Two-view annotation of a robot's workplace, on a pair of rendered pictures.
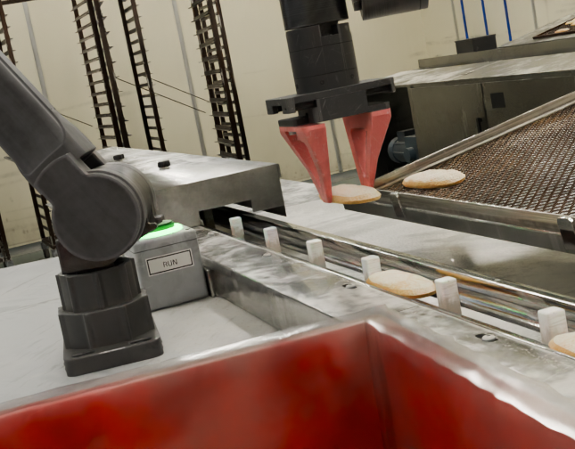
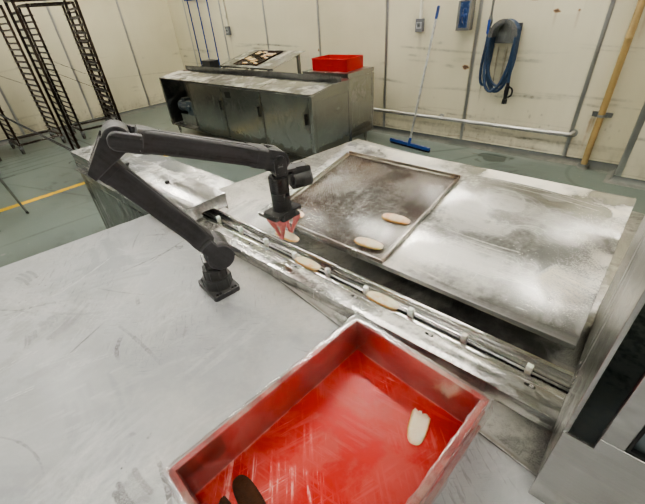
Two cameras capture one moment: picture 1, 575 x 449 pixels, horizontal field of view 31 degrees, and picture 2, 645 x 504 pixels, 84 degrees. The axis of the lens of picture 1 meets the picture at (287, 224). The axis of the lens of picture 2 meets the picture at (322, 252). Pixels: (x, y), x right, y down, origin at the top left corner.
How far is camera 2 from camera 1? 0.55 m
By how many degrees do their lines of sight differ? 36
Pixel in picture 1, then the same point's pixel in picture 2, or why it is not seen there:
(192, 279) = not seen: hidden behind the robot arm
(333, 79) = (287, 209)
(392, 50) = (165, 51)
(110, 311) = (224, 280)
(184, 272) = not seen: hidden behind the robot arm
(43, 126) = (200, 232)
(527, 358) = (369, 306)
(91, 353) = (220, 293)
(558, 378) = (381, 314)
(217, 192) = (207, 205)
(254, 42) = (99, 42)
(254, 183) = (218, 200)
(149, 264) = not seen: hidden behind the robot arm
